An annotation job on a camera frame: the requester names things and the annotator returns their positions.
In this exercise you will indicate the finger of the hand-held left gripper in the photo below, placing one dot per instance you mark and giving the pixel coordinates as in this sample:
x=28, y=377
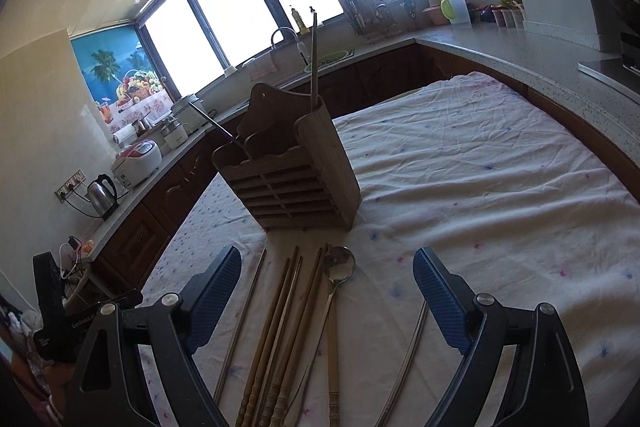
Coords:
x=131, y=298

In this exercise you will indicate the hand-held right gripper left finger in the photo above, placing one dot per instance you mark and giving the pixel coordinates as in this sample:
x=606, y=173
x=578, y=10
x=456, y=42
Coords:
x=215, y=292

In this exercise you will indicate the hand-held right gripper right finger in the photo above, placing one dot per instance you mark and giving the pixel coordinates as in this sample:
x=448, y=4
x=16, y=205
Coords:
x=437, y=297

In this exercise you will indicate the metal chopstick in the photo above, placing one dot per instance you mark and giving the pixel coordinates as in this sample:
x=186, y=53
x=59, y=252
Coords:
x=215, y=123
x=407, y=357
x=312, y=357
x=245, y=317

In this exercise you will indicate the wooden utensil holder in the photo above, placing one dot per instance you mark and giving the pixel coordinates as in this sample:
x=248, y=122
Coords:
x=280, y=192

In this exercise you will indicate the white floral tablecloth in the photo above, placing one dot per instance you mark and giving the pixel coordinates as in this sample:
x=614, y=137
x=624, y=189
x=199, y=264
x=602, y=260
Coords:
x=475, y=207

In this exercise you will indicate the wooden base cabinets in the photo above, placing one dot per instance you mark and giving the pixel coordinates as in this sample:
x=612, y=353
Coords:
x=170, y=197

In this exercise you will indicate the steel electric kettle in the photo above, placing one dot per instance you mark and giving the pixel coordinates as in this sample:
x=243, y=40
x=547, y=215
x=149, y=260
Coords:
x=102, y=196

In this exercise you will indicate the white and red rice cooker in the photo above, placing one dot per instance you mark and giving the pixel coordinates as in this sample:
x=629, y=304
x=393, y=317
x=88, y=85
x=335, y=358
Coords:
x=137, y=162

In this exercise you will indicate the paper towel roll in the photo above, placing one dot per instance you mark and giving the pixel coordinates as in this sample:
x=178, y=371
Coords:
x=124, y=138

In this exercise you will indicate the small white appliance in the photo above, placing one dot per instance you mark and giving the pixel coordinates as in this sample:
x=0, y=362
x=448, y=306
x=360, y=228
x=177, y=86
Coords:
x=175, y=134

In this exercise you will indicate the steel cooking pot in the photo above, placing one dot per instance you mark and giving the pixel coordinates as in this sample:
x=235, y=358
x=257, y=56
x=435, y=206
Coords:
x=186, y=107

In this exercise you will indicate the beach and fruit poster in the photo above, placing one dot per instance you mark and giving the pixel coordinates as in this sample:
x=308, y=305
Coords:
x=105, y=67

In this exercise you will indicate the grey speckled countertop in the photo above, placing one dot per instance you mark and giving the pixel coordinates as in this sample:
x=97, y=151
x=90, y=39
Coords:
x=500, y=52

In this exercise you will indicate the sink with green basin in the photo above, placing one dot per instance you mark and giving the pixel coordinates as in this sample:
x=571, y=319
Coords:
x=327, y=57

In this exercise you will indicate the steel sink faucet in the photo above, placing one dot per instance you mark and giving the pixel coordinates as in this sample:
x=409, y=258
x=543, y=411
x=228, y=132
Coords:
x=274, y=38

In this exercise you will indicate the pink plastic bowl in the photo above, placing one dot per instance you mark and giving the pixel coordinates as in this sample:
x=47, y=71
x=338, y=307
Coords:
x=434, y=13

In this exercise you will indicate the yellow dish soap bottle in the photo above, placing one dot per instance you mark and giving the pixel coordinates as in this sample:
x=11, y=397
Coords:
x=301, y=21

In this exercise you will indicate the seasoning jar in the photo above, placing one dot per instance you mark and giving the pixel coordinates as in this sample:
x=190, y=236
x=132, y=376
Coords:
x=508, y=18
x=498, y=18
x=519, y=18

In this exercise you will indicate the white jug with green lid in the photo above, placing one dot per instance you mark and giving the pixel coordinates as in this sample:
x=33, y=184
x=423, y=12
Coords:
x=456, y=12

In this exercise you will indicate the steel gas stove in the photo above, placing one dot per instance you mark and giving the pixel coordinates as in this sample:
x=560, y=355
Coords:
x=610, y=67

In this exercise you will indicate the dish rack with knives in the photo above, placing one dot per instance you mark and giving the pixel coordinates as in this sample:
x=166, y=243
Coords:
x=362, y=12

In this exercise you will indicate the wall power strip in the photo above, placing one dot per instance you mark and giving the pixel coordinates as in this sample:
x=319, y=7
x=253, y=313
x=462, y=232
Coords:
x=70, y=186

